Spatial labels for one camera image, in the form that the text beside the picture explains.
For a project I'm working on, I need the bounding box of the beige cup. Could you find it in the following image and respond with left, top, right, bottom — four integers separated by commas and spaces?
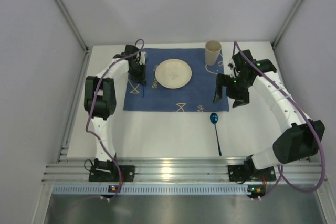
205, 40, 222, 66

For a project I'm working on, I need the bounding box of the cream round plate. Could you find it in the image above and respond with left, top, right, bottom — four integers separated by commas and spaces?
155, 59, 192, 89

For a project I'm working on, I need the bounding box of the blue cloth placemat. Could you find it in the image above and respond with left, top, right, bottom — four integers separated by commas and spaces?
123, 48, 229, 112

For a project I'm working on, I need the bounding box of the dark blue spoon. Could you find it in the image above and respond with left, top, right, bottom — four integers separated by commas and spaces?
209, 113, 222, 156

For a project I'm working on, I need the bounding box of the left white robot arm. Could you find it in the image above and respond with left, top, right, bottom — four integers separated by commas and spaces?
83, 44, 146, 178

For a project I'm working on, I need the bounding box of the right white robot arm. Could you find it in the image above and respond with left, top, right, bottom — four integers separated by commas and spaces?
213, 50, 325, 177

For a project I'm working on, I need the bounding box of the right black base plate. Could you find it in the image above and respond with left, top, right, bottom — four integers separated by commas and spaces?
227, 165, 277, 184

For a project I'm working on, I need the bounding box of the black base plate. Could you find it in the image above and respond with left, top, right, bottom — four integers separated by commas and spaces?
88, 165, 135, 182
227, 165, 277, 184

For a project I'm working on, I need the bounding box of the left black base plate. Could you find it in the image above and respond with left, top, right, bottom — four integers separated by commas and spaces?
88, 165, 135, 182

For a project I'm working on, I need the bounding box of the aluminium frame rail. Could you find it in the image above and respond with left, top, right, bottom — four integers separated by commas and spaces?
42, 157, 322, 184

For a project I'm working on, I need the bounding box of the slotted grey cable duct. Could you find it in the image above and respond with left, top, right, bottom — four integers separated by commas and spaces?
52, 184, 266, 196

